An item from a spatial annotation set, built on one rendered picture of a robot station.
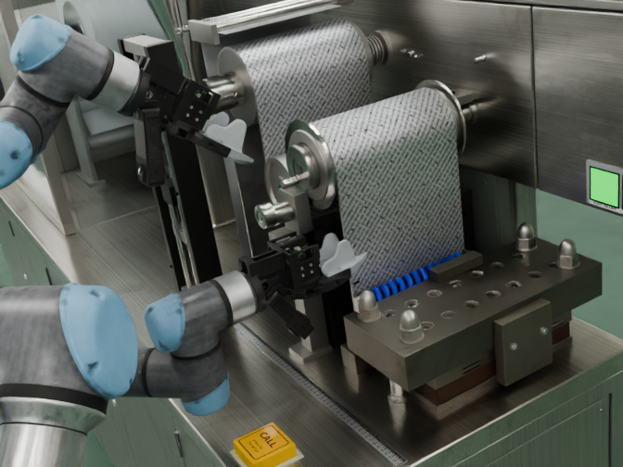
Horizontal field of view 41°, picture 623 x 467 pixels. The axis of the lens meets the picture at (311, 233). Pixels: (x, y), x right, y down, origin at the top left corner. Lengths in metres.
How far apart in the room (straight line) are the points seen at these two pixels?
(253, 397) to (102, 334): 0.57
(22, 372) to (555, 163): 0.87
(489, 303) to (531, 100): 0.33
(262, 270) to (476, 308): 0.33
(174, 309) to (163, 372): 0.12
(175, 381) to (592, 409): 0.67
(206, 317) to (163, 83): 0.33
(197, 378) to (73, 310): 0.41
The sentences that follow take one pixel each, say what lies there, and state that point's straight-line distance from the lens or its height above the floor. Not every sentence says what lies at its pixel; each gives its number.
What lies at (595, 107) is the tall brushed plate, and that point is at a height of 1.30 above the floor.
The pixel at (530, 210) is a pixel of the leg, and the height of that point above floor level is 0.97.
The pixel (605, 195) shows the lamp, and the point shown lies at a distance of 1.30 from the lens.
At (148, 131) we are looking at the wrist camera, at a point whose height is 1.38.
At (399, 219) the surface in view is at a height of 1.14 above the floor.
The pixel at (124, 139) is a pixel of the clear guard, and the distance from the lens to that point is 2.22.
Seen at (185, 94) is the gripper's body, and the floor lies 1.42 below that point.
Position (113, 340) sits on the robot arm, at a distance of 0.88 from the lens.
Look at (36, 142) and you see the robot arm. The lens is 1.07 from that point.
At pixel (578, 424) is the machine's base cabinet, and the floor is 0.80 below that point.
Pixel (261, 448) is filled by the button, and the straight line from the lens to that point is 1.24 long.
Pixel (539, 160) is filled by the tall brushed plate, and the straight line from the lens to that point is 1.39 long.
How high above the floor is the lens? 1.68
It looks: 24 degrees down
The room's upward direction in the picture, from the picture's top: 9 degrees counter-clockwise
